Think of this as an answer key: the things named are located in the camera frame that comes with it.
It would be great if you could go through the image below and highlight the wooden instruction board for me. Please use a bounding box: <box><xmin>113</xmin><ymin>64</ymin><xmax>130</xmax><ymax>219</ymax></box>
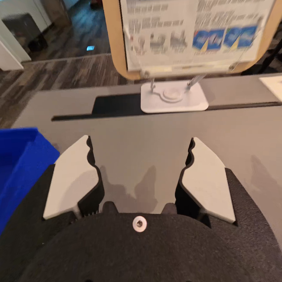
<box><xmin>102</xmin><ymin>0</ymin><xmax>282</xmax><ymax>80</ymax></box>

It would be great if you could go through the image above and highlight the white foam tray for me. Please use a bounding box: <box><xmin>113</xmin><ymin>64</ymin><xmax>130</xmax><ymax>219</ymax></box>
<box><xmin>141</xmin><ymin>75</ymin><xmax>209</xmax><ymax>114</ymax></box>

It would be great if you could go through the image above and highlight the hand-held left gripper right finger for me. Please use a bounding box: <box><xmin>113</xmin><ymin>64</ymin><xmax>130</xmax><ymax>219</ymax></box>
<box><xmin>175</xmin><ymin>137</ymin><xmax>236</xmax><ymax>223</ymax></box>

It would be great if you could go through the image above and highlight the white printed paper sheet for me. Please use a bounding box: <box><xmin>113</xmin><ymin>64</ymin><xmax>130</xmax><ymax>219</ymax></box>
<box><xmin>259</xmin><ymin>75</ymin><xmax>282</xmax><ymax>104</ymax></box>

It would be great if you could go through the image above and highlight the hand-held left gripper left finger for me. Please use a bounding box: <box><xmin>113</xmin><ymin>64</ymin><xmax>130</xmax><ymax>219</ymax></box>
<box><xmin>42</xmin><ymin>135</ymin><xmax>105</xmax><ymax>220</ymax></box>

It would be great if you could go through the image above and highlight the blue plastic bin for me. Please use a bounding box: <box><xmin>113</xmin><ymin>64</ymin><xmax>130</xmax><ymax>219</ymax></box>
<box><xmin>0</xmin><ymin>127</ymin><xmax>60</xmax><ymax>235</ymax></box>

